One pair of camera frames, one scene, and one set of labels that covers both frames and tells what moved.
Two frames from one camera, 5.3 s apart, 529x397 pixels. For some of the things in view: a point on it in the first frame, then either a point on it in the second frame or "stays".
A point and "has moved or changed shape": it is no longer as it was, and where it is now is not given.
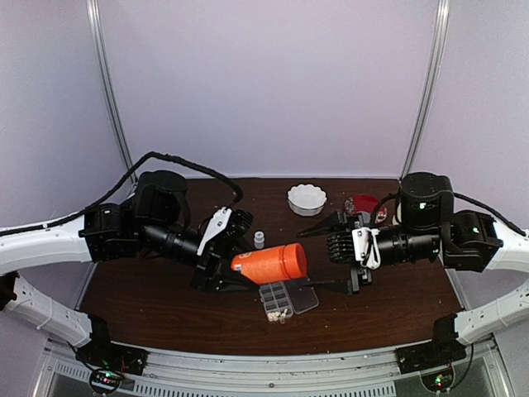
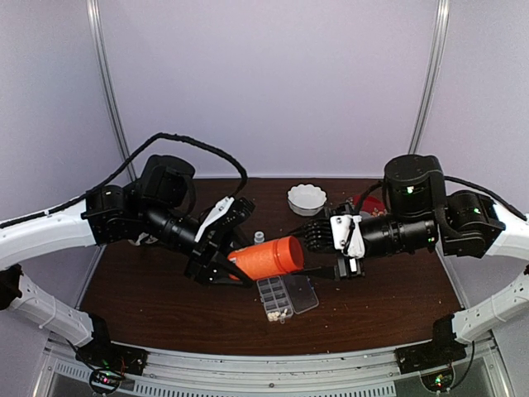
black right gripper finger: x=341 y=286 -> x=328 y=273
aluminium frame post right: x=434 y=77 stays
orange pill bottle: x=273 y=264 has moved or changed shape
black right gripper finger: x=332 y=220 -> x=308 y=225
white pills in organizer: x=274 y=316 stays
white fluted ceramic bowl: x=307 y=199 stays
